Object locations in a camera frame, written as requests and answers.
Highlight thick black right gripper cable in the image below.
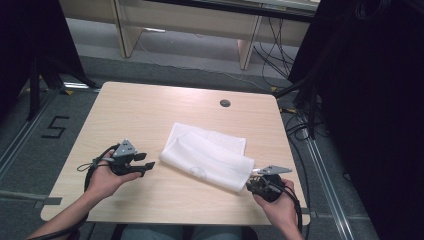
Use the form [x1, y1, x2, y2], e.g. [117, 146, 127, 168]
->
[263, 178, 304, 234]

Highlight thick black gripper cable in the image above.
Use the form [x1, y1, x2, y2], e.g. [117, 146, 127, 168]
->
[28, 143, 121, 240]
[263, 178, 304, 234]

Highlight person's right hand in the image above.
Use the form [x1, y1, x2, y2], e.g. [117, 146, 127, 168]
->
[252, 178, 299, 231]

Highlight metal floor rail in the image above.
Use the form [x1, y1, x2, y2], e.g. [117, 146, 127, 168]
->
[302, 131, 357, 240]
[0, 89, 58, 182]

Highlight person's left hand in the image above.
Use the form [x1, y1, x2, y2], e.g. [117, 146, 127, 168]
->
[84, 151, 143, 201]

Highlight grey tape strip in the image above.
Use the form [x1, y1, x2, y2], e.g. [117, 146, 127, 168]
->
[301, 207, 318, 220]
[0, 189, 63, 210]

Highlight black curtain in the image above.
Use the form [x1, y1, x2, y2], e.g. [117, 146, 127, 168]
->
[0, 0, 86, 116]
[288, 0, 424, 240]

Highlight thick black left gripper cable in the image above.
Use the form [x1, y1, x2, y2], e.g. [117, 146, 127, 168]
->
[28, 143, 121, 240]

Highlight bundle of black hanging cables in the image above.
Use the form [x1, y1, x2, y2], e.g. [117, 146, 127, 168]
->
[252, 15, 298, 88]

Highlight light wooden desk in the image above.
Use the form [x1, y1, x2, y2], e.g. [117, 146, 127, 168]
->
[59, 0, 321, 72]

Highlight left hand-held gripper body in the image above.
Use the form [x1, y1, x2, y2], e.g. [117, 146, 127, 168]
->
[99, 138, 148, 177]

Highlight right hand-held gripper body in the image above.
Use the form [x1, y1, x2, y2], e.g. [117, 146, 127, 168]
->
[252, 164, 294, 204]

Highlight black floor cables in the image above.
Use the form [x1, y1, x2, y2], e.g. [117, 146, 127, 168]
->
[280, 105, 316, 214]

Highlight thin white floor cable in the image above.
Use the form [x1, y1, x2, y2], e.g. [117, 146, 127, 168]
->
[135, 29, 269, 94]

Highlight black metal stand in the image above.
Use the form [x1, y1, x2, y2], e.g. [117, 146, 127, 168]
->
[273, 74, 322, 140]
[25, 55, 98, 122]

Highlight white cloth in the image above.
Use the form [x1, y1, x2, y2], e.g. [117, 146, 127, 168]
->
[159, 122, 256, 194]

